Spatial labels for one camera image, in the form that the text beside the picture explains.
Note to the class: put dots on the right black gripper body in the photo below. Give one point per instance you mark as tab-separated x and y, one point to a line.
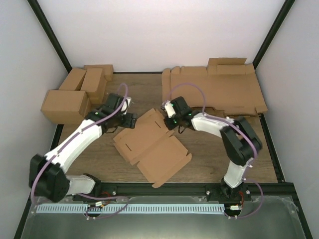
171	126

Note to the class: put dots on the brown cardboard box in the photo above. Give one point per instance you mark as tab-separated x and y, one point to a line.
153	148

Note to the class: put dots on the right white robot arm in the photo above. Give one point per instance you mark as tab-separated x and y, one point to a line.
240	141

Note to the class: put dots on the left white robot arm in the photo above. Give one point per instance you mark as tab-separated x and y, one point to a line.
47	174

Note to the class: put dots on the folded cardboard box middle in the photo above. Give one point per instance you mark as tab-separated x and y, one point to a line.
94	85

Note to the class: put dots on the small cardboard box rear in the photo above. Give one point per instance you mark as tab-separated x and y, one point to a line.
107	68

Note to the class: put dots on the folded cardboard box back left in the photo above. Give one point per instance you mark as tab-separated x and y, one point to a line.
74	80

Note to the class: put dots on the large folded cardboard box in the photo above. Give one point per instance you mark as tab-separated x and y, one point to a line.
66	107

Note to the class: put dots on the stack of flat cardboard blanks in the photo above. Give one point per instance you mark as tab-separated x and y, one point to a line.
225	84

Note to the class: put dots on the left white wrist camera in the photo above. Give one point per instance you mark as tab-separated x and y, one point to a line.
126	104

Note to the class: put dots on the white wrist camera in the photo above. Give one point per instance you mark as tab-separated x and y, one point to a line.
126	104
168	108

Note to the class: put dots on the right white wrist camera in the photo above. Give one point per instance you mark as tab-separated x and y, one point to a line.
168	108

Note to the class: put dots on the black frame post left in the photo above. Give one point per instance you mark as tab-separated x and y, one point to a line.
40	15

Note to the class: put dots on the black frame post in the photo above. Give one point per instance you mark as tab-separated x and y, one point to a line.
282	14
40	15

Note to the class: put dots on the light blue slotted cable duct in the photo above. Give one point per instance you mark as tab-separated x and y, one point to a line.
210	209

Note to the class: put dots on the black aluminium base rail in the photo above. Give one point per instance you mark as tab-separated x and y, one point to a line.
213	192

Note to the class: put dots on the black frame post right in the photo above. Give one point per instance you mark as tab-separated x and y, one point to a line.
282	14

